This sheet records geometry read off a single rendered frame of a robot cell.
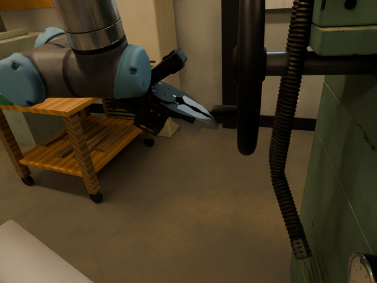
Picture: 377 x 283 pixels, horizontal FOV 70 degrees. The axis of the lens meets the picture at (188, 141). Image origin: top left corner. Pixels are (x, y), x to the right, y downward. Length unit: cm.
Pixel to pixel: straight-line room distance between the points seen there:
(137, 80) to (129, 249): 93
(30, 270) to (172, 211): 114
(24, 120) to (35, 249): 198
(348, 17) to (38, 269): 39
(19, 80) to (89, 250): 94
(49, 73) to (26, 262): 29
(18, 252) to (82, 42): 25
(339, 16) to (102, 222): 122
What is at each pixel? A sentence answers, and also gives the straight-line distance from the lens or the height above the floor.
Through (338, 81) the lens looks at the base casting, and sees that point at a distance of 62.
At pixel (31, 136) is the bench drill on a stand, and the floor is 7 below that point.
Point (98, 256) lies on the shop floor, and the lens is 125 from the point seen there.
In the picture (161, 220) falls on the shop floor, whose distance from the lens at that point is 130.
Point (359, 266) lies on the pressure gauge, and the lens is 34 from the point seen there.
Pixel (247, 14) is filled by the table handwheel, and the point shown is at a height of 90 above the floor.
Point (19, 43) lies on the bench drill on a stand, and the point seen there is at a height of 68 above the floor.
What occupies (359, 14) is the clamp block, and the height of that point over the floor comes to 88.
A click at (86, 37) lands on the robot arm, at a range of 38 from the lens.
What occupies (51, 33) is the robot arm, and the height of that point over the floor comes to 87.
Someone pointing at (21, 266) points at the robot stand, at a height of 77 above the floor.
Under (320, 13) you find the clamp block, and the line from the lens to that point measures 39.
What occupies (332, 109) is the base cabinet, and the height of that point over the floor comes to 68.
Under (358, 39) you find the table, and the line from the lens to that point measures 38.
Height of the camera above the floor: 93
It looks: 30 degrees down
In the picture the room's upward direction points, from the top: 5 degrees counter-clockwise
